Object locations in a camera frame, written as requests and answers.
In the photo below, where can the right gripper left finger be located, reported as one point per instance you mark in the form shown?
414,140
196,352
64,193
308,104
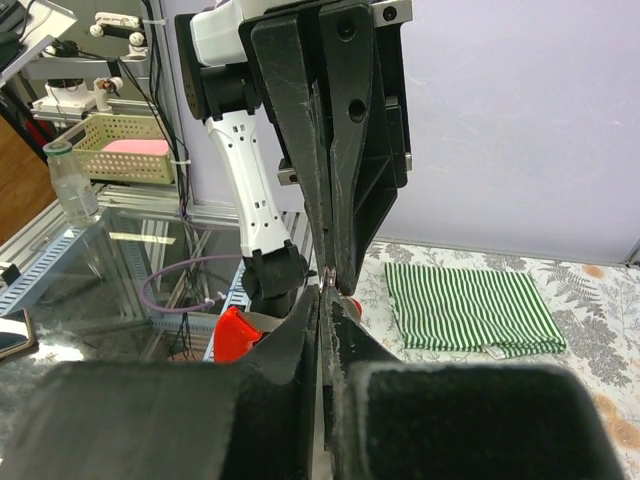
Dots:
249,419

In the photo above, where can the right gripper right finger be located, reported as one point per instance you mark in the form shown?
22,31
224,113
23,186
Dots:
397,420

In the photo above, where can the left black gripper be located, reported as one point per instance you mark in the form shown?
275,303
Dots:
331,77

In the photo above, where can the red handled metal key tool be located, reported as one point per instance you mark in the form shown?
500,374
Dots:
238,331

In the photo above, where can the silver keyring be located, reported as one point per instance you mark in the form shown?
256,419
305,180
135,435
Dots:
328,278

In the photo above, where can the red key tag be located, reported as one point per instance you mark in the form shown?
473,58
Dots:
353,308

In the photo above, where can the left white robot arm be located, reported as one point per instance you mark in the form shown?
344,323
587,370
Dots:
226,100

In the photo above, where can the green striped cloth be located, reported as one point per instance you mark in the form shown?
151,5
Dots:
446,309

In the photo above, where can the pink sponge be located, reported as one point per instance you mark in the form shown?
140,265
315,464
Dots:
155,147

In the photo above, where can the beige perforated basket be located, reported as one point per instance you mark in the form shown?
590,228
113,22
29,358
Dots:
93,133

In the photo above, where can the clear glass bottle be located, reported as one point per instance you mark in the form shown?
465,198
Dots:
71,184

